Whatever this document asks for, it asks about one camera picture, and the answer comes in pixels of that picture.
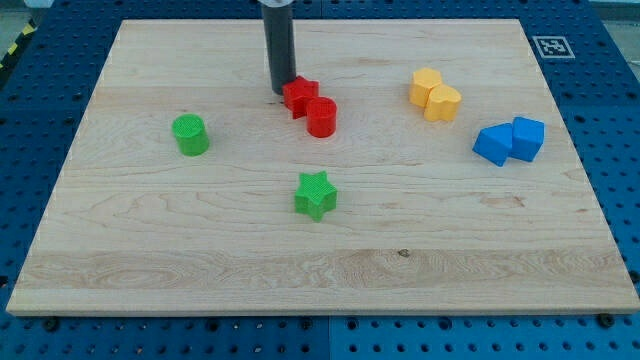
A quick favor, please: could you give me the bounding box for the green star block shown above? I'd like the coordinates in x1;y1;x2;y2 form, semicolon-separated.
294;171;338;222

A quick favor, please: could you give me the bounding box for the red star block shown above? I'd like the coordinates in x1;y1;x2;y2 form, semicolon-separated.
282;76;320;119

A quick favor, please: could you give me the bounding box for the red cylinder block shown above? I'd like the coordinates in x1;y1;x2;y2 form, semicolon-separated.
306;97;337;138

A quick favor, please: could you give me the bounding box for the light wooden board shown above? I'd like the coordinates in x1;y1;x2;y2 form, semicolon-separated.
7;19;639;316

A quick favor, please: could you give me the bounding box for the green cylinder block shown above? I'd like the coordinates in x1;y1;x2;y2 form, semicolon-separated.
172;113;210;156

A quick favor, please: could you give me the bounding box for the yellow heart block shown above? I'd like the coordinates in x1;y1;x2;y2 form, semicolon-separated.
424;84;462;121

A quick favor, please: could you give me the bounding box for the yellow hexagon block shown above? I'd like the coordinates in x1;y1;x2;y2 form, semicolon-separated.
409;68;442;108

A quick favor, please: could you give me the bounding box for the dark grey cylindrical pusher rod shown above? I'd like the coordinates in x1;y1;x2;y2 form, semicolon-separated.
260;0;296;95

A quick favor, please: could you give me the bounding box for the blue triangular block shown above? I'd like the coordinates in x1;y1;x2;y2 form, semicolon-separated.
472;123;512;167

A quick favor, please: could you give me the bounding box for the blue cube block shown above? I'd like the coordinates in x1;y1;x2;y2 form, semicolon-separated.
510;117;545;162

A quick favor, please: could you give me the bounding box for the white fiducial marker tag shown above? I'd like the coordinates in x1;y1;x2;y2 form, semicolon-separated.
532;35;575;59

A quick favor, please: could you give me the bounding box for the yellow black hazard tape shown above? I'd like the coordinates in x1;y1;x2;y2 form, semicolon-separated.
1;19;37;71

